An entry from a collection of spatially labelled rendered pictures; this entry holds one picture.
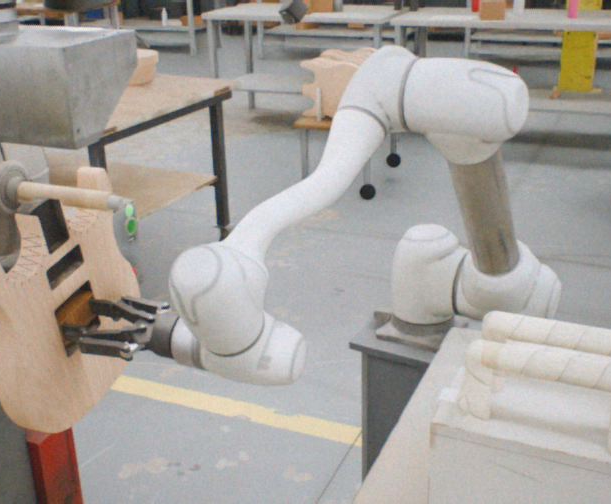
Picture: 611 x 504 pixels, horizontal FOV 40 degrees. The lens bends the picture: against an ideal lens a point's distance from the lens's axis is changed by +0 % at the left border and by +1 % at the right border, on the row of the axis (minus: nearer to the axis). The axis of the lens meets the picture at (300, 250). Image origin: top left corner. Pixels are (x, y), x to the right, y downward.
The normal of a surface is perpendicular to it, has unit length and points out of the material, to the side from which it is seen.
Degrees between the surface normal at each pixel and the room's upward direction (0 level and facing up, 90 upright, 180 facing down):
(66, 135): 90
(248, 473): 0
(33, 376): 90
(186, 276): 43
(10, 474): 90
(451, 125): 112
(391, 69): 32
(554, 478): 90
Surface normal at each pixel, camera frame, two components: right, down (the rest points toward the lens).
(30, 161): 0.96, 0.03
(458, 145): -0.33, 0.85
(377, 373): -0.52, 0.34
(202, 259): -0.32, -0.42
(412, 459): -0.03, -0.92
